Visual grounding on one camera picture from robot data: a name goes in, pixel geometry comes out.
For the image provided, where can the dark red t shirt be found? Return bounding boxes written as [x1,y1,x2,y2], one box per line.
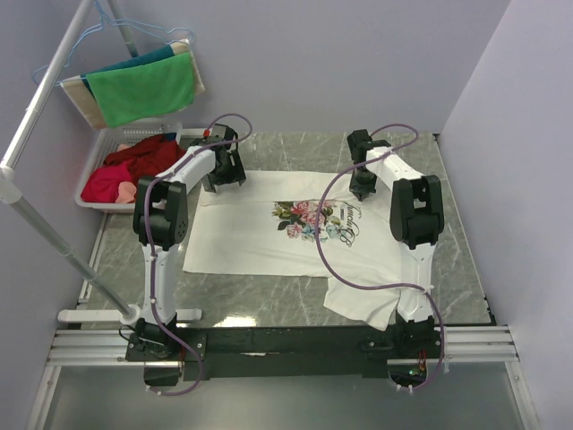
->
[102,133,184,197]

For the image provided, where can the white floral t shirt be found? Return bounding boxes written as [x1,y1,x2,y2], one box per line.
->
[183,171,401,331]

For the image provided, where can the teal towel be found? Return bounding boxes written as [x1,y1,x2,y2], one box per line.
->
[81,46,175,100]

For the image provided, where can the white clothes rack frame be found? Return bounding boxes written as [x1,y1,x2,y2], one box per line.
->
[0,0,207,328]

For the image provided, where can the pink t shirt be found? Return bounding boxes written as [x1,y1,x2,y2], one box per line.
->
[81,162,136,204]

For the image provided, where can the green towel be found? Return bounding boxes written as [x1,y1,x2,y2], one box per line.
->
[86,52,195,128]

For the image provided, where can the white plastic laundry basket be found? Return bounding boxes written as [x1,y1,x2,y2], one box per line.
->
[75,118,184,213]

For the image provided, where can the blue wire hanger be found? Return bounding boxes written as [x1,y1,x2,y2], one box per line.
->
[31,8,197,86]

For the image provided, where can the aluminium rail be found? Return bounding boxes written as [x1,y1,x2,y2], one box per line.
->
[46,326,519,366]

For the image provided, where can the beige towel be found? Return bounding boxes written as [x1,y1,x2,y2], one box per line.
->
[60,39,205,129]

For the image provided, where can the black base beam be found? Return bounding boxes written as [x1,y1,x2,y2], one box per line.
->
[125,325,441,381]

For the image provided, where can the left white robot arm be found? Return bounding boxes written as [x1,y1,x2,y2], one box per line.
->
[133,124,246,360]

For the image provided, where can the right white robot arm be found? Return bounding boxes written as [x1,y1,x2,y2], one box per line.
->
[347,129,444,291]

